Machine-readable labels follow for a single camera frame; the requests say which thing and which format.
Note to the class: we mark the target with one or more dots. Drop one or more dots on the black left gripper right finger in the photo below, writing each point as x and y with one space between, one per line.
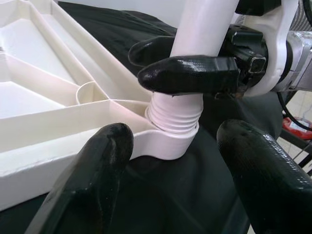
268 185

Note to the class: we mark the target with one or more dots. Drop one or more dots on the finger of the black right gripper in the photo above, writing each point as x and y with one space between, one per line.
151 51

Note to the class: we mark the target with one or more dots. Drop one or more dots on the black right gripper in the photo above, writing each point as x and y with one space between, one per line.
248 44

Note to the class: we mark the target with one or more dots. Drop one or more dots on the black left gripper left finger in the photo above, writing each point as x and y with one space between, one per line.
85 190

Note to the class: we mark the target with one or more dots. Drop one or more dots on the white plastic table leg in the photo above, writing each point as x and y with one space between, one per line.
202 29

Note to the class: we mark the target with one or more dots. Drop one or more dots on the white plastic children table top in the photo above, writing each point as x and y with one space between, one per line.
36 97

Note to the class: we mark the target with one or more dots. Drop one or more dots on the black metal rack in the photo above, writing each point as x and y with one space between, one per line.
299 143

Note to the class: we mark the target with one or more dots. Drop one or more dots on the red white package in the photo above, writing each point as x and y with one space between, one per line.
292 125

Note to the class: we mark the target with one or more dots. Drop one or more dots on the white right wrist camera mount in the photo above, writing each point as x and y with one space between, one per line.
278 36

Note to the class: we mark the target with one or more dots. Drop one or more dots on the white round pedestal fan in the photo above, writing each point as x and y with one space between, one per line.
303 14

